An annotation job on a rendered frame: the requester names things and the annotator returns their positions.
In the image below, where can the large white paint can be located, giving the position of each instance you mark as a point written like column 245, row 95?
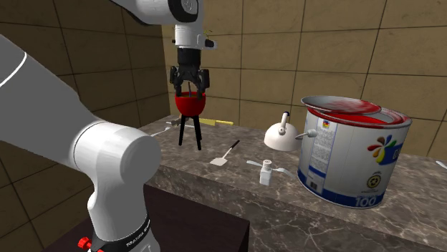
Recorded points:
column 349, row 160

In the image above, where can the white kettle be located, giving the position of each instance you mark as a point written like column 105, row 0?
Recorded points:
column 279, row 138

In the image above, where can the dark robot stand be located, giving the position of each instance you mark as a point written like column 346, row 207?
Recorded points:
column 195, row 227

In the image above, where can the small white spoon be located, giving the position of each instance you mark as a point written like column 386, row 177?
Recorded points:
column 161, row 132

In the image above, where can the white salt shaker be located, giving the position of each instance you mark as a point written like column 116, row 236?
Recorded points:
column 265, row 174

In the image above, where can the white utensil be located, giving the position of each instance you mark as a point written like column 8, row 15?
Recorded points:
column 442, row 164

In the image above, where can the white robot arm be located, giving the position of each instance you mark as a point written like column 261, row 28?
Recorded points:
column 52, row 115

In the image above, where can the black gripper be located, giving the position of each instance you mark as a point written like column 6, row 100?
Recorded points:
column 189, row 59

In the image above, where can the red bowl on black legs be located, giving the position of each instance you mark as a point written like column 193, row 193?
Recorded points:
column 190, row 104

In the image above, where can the grey kitchen utensil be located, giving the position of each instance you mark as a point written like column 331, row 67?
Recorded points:
column 178, row 122

